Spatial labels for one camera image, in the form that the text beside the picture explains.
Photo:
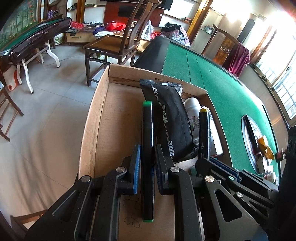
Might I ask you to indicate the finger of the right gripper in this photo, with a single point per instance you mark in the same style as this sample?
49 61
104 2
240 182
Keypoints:
209 172
226 168

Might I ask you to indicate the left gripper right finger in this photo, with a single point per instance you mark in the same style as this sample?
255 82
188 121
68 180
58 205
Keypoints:
204 209

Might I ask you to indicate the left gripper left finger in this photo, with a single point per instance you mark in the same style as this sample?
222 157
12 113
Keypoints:
89 210

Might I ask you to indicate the yellow capped black marker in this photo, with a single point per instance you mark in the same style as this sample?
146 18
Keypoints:
204 134

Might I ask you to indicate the black snack packet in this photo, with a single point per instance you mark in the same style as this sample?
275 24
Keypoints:
171 123

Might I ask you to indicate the small white bottle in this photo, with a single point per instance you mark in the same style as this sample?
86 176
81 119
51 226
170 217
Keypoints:
193 108

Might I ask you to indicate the green capped black marker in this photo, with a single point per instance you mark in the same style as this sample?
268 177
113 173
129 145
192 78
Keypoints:
147 164

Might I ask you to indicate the teal cartoon pouch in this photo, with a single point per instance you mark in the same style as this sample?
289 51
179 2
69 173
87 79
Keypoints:
188 166

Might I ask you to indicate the tall white medicine box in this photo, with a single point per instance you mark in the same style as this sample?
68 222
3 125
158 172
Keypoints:
215 143

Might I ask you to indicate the white square bottle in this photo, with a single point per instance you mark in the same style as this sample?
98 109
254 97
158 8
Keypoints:
262 165

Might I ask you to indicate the pink capped black marker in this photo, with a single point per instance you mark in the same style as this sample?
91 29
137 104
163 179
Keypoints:
251 135

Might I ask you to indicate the round table centre console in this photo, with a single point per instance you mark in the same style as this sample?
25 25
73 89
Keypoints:
257 132

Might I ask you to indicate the yellow crumpled packet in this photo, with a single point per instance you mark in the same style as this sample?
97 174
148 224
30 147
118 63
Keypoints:
265 148

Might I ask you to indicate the red label white bottle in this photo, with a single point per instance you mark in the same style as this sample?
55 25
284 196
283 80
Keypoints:
271 177

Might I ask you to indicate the small dark perfume bottle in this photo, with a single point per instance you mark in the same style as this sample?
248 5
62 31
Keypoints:
280 155

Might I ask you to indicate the cardboard box tray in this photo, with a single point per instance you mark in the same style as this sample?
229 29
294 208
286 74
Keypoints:
113 128

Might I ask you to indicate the maroon cloth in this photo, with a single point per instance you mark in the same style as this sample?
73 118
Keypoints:
237 59

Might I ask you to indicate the wooden chair with cloth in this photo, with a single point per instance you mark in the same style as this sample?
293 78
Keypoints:
225 48

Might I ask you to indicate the pile of clothes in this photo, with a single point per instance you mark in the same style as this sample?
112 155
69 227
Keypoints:
176 33

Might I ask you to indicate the red plastic bag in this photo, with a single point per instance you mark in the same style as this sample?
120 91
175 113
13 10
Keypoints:
115 26

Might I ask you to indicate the dark folding mahjong table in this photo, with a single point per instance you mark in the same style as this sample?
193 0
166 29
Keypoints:
35 41

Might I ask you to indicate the floral glass screen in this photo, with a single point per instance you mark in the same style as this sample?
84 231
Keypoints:
22 18

